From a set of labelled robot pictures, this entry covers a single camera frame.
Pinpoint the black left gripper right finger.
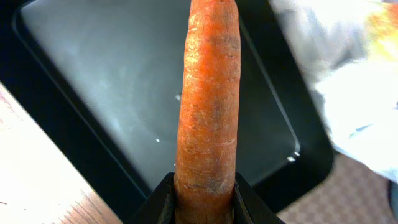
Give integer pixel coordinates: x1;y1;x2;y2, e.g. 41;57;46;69
233;173;285;224

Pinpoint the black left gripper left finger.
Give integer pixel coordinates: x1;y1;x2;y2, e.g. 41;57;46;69
124;172;175;224

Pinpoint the orange carrot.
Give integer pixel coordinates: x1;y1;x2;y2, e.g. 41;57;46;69
174;0;241;223

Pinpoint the yellow orange snack wrapper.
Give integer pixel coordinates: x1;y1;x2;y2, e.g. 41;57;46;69
365;2;397;62

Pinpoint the black plastic bin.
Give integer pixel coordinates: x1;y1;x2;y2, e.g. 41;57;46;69
1;0;333;220

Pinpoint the crumpled white paper in bin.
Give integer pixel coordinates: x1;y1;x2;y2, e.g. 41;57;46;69
313;60;397;182

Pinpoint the clear plastic bin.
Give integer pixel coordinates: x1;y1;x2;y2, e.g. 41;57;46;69
269;0;398;184

